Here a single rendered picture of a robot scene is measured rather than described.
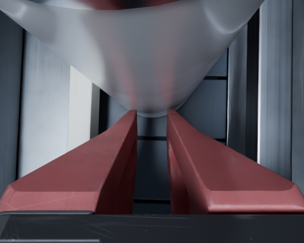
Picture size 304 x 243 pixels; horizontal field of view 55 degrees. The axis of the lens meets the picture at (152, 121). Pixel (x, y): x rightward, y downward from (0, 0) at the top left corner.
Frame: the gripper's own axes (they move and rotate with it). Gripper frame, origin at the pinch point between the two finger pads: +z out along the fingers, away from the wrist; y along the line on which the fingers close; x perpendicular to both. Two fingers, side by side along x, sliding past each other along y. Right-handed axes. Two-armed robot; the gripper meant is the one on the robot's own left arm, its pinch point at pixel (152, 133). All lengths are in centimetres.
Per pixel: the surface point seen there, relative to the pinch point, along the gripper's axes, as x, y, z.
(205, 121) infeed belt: 2.8, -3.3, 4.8
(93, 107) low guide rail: 0.6, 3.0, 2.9
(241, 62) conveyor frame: 0.0, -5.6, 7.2
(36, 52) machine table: 1.6, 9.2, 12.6
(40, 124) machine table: 6.1, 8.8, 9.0
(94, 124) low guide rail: 1.5, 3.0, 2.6
